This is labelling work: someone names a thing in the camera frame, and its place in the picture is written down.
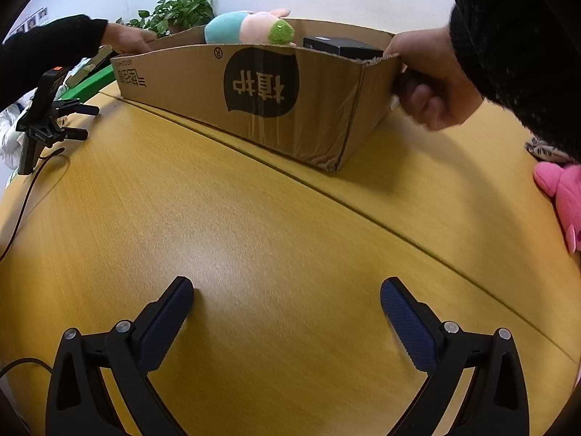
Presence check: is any brown cardboard box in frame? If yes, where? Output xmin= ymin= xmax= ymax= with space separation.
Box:
xmin=110 ymin=18 xmax=407 ymax=172

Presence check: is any white cloth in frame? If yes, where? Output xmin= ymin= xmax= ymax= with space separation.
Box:
xmin=0 ymin=100 xmax=28 ymax=174

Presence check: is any green potted plant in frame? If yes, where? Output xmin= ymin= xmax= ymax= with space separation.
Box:
xmin=117 ymin=0 xmax=215 ymax=39

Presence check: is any beige flat object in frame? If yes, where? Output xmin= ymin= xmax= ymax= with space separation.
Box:
xmin=66 ymin=45 xmax=113 ymax=87

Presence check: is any pink plush toy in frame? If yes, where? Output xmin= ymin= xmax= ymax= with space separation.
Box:
xmin=533 ymin=162 xmax=581 ymax=254

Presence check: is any person's left forearm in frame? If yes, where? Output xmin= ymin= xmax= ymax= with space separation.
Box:
xmin=0 ymin=15 xmax=110 ymax=110

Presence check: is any person's left hand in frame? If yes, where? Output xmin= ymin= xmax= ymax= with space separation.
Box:
xmin=101 ymin=22 xmax=158 ymax=54

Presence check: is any wall photo strip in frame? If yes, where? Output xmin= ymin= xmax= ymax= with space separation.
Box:
xmin=18 ymin=7 xmax=50 ymax=32

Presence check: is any person's right hand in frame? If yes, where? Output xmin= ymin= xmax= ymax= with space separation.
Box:
xmin=383 ymin=25 xmax=484 ymax=132

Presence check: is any black product box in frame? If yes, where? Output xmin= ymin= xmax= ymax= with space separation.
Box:
xmin=303 ymin=35 xmax=384 ymax=61

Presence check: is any grey patterned cloth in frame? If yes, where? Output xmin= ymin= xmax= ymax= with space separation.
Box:
xmin=525 ymin=136 xmax=577 ymax=164

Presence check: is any black cable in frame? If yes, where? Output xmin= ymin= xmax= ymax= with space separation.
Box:
xmin=0 ymin=357 xmax=56 ymax=376
xmin=0 ymin=148 xmax=69 ymax=262

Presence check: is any green flat object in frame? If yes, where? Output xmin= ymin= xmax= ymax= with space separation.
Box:
xmin=54 ymin=64 xmax=116 ymax=101

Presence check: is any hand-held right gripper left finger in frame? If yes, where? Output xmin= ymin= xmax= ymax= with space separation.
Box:
xmin=45 ymin=276 xmax=195 ymax=436

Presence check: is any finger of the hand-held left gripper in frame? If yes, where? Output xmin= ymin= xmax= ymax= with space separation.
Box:
xmin=50 ymin=99 xmax=99 ymax=117
xmin=45 ymin=125 xmax=89 ymax=144

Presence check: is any person's right forearm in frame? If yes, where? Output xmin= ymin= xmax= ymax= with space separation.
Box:
xmin=442 ymin=0 xmax=581 ymax=164

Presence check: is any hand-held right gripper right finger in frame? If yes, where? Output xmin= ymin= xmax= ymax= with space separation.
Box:
xmin=380 ymin=277 xmax=531 ymax=436

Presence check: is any teal and pink plush pig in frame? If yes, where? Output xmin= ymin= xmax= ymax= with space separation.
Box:
xmin=204 ymin=9 xmax=297 ymax=47

